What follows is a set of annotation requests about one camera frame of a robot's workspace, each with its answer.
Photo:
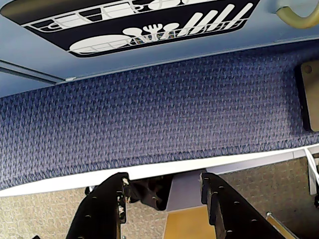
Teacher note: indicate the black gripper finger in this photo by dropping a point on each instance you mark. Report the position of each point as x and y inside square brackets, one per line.
[99, 211]
[234, 214]

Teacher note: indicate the black white dishwasher sticker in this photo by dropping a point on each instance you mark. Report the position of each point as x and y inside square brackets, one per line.
[104, 27]

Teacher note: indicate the yellow wooden panel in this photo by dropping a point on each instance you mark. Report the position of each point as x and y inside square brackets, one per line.
[187, 225]

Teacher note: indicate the brown wooden board with hole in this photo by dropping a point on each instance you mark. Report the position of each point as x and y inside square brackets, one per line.
[311, 99]

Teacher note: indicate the grey square post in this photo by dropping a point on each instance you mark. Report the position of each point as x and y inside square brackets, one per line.
[185, 191]

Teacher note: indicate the blue toy dishwasher door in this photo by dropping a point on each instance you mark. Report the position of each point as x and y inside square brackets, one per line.
[37, 49]

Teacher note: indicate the black ribbed plastic clamp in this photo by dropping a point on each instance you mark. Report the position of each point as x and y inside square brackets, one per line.
[149, 191]

